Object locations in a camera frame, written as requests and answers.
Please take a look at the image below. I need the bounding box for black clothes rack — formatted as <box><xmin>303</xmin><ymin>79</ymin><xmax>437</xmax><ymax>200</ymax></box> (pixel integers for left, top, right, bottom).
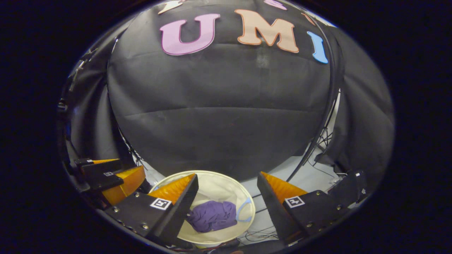
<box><xmin>286</xmin><ymin>14</ymin><xmax>341</xmax><ymax>182</ymax></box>

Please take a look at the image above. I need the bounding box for black stand base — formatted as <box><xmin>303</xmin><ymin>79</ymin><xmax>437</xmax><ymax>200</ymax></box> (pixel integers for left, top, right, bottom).
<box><xmin>328</xmin><ymin>169</ymin><xmax>368</xmax><ymax>209</ymax></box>

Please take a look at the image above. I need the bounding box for black floor cable bundle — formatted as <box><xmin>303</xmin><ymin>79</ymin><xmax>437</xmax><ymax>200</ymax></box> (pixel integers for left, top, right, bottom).
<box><xmin>244</xmin><ymin>226</ymin><xmax>283</xmax><ymax>244</ymax></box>
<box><xmin>307</xmin><ymin>129</ymin><xmax>340</xmax><ymax>177</ymax></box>

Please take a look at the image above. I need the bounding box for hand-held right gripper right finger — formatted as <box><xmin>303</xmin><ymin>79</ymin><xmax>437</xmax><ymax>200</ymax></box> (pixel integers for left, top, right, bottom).
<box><xmin>257</xmin><ymin>171</ymin><xmax>351</xmax><ymax>244</ymax></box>

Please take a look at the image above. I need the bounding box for purple shirt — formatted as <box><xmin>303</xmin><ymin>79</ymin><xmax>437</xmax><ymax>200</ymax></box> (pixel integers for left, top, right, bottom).
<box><xmin>186</xmin><ymin>200</ymin><xmax>238</xmax><ymax>233</ymax></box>

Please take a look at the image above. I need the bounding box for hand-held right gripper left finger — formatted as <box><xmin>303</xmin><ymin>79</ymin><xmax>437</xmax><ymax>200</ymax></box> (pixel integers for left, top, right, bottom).
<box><xmin>105</xmin><ymin>173</ymin><xmax>199</xmax><ymax>248</ymax></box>

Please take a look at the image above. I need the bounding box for cream round laundry hamper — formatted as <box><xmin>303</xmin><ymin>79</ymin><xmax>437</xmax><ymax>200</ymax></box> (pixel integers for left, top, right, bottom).
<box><xmin>148</xmin><ymin>170</ymin><xmax>256</xmax><ymax>247</ymax></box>

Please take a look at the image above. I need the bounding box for black backdrop cloth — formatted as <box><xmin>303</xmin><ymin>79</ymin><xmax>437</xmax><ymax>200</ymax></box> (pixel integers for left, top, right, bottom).
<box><xmin>58</xmin><ymin>0</ymin><xmax>395</xmax><ymax>198</ymax></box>

